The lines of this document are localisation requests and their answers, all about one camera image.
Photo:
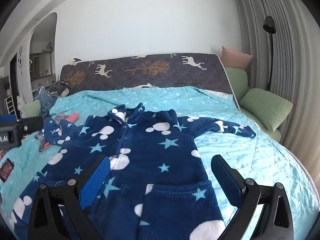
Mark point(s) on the dark clothes pile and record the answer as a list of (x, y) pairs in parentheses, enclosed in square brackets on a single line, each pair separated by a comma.
[(58, 88)]

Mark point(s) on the wall mirror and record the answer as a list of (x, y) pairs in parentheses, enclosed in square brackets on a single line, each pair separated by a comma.
[(41, 63)]

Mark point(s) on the green seat cushion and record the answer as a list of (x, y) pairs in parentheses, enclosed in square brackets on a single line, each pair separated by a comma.
[(271, 132)]

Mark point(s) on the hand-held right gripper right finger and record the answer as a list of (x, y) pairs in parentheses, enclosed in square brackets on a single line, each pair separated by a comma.
[(225, 180)]

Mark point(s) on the patterned garment with pink trim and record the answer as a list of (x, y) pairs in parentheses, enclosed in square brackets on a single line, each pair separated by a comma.
[(72, 117)]

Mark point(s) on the turquoise star print quilt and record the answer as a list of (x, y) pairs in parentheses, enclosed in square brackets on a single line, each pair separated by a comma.
[(225, 110)]

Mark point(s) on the grey pleated curtain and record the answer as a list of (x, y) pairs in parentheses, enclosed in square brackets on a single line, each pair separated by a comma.
[(287, 2)]

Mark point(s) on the black wall panel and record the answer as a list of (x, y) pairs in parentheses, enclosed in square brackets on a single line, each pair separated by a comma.
[(13, 77)]

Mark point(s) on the small pale green pillow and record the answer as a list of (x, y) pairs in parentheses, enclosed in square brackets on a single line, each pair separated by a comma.
[(31, 108)]

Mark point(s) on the green ribbed pillow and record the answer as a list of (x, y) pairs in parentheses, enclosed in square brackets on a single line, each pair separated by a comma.
[(265, 108)]

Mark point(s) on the white plush toy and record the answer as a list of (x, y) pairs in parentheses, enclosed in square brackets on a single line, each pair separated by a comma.
[(20, 105)]

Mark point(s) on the large green pillow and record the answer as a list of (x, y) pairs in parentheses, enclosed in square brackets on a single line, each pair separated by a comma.
[(236, 85)]

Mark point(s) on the pink pillow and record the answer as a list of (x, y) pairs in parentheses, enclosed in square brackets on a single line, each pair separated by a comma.
[(236, 57)]

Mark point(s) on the blue jeans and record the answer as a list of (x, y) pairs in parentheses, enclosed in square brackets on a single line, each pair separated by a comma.
[(45, 102)]

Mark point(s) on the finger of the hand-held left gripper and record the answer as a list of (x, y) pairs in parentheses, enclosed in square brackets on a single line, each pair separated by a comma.
[(31, 124)]

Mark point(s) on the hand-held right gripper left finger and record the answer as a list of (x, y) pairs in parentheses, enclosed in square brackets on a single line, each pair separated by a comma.
[(96, 180)]

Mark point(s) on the black floor lamp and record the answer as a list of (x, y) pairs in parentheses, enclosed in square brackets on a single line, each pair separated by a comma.
[(269, 25)]

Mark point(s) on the dark deer print headboard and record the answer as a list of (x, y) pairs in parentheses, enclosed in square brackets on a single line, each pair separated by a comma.
[(150, 77)]

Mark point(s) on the black wall decal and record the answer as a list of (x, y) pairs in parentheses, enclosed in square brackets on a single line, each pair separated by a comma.
[(21, 57)]

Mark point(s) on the dark red packet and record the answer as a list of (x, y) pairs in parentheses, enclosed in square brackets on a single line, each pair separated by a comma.
[(6, 170)]

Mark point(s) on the blue fleece star print robe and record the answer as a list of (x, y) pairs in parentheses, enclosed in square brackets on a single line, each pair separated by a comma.
[(155, 160)]

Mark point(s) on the white cubby shelf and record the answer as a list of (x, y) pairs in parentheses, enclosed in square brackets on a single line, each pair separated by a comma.
[(10, 105)]

